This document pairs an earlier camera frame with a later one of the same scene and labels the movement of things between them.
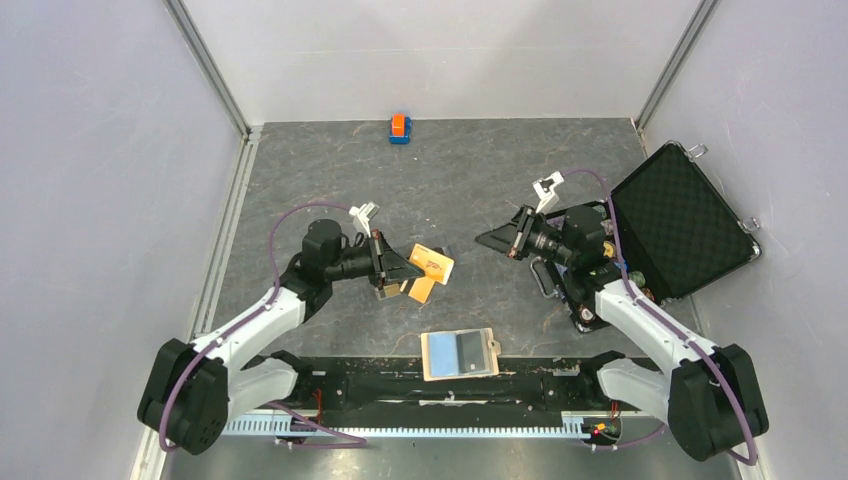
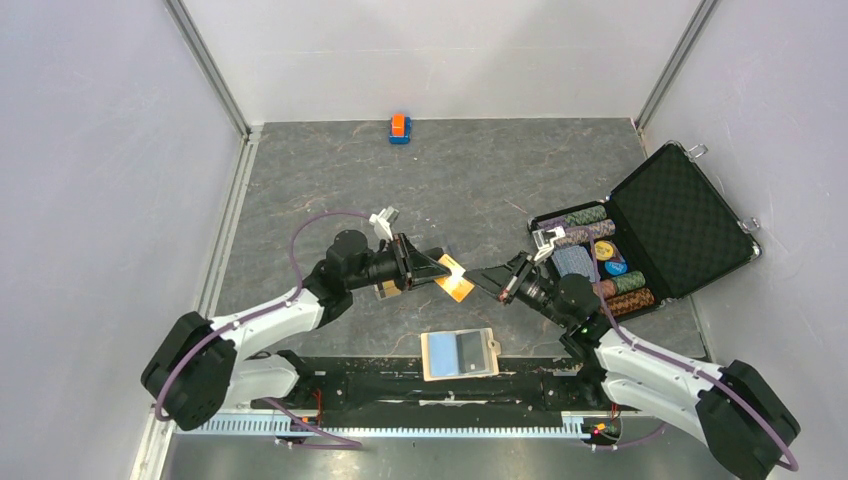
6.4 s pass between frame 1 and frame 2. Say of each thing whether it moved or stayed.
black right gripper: moved
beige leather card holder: stayed
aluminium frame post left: stayed
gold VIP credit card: moved
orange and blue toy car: stayed
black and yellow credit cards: stayed
